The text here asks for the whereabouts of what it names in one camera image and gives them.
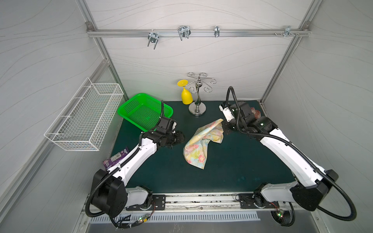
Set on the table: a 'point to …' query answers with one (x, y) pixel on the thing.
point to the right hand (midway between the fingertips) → (224, 121)
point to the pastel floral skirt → (195, 152)
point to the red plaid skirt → (257, 113)
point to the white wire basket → (84, 122)
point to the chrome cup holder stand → (198, 108)
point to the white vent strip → (128, 219)
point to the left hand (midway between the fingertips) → (182, 139)
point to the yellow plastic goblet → (187, 97)
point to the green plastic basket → (144, 111)
